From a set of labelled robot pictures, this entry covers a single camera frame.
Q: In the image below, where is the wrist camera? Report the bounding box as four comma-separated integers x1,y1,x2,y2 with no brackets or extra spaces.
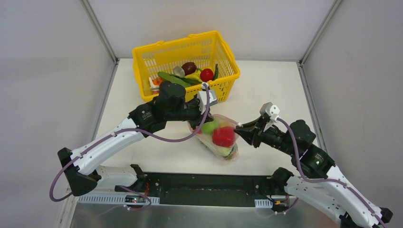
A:
196,90,219,114
259,102,280,131

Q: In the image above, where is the red bell pepper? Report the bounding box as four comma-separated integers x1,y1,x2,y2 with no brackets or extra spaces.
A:
211,126,235,147

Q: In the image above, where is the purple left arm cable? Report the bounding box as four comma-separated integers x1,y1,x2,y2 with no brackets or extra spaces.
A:
49,83,212,211

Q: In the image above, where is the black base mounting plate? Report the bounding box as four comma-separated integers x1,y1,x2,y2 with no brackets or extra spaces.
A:
126,172,291,208

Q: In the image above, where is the green leafy vegetable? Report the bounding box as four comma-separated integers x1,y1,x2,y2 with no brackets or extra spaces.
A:
157,72,201,88

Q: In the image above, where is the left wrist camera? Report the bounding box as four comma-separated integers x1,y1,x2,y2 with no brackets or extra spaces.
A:
196,90,219,114

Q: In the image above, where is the white radish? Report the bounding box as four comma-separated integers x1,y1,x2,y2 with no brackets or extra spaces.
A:
203,141,238,160

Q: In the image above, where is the dark red apple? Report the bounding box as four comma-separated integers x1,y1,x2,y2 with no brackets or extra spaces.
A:
181,62,197,75

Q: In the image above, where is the yellow banana bunch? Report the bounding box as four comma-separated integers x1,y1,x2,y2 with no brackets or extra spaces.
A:
185,72,202,82

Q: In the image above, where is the green cucumber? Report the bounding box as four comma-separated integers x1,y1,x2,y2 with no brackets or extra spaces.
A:
212,64,219,81

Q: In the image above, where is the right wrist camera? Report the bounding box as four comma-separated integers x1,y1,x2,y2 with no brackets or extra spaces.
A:
259,102,280,131

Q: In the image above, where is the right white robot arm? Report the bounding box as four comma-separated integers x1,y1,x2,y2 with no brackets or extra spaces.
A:
234,117,393,228

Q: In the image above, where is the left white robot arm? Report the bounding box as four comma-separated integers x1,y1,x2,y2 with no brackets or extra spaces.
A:
51,83,218,197

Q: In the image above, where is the green apple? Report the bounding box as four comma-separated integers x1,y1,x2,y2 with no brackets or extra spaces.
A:
201,120,220,135

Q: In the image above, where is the clear zip top bag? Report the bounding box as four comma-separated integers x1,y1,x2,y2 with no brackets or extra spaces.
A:
195,114,239,161

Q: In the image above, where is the small orange pumpkin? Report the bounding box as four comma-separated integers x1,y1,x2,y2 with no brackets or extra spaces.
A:
152,78,163,86

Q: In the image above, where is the yellow plastic basket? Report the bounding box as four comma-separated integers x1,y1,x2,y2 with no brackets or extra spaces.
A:
132,30,240,102

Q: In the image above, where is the red tomato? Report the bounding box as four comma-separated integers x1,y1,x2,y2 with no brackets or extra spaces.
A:
200,68,214,82

